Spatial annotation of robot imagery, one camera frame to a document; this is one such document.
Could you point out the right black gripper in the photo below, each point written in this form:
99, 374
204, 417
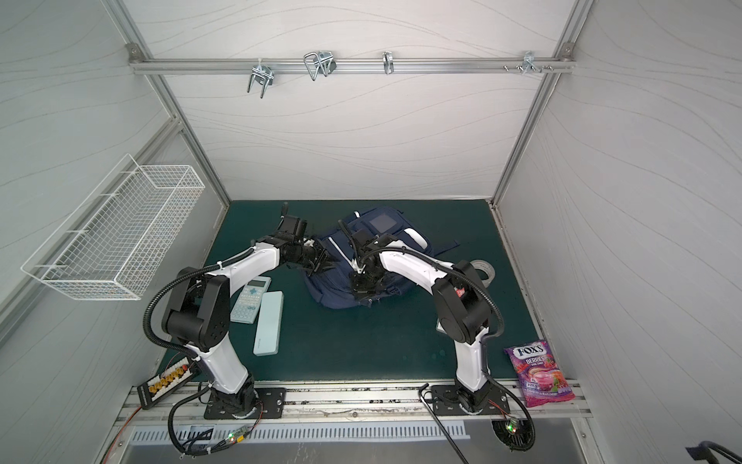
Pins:
359, 274

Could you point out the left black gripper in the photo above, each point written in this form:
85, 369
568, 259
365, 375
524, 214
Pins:
323, 257

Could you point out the navy blue student backpack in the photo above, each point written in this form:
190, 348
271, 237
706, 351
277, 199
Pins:
332, 288

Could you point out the white green calculator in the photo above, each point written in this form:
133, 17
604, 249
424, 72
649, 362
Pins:
247, 306

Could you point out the mint green pencil case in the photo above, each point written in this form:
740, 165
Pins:
267, 336

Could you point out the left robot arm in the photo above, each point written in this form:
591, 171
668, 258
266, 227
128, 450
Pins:
192, 313

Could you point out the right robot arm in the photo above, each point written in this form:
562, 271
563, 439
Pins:
465, 310

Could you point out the green mat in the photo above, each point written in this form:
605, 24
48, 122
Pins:
397, 337

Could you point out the clear tape roll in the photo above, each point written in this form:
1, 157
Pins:
485, 270

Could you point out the left metal hook clamp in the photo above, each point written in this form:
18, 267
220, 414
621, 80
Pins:
261, 77

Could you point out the metal hook clamp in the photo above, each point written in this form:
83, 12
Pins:
261, 77
320, 62
528, 65

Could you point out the middle metal hook clamp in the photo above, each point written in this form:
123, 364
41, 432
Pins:
320, 62

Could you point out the pink snack pouch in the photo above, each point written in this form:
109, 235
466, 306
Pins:
540, 378

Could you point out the yellow terminal block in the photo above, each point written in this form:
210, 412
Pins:
154, 390

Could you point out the right metal hook clamp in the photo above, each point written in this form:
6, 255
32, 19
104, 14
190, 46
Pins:
528, 65

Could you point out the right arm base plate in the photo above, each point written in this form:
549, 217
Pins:
455, 400

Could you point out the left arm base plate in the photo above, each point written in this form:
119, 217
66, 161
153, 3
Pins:
267, 403

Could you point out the white wire basket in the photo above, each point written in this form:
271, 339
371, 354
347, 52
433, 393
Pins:
110, 247

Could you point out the small metal ring clamp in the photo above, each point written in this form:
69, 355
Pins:
388, 63

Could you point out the aluminium top rail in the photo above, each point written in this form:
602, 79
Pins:
345, 66

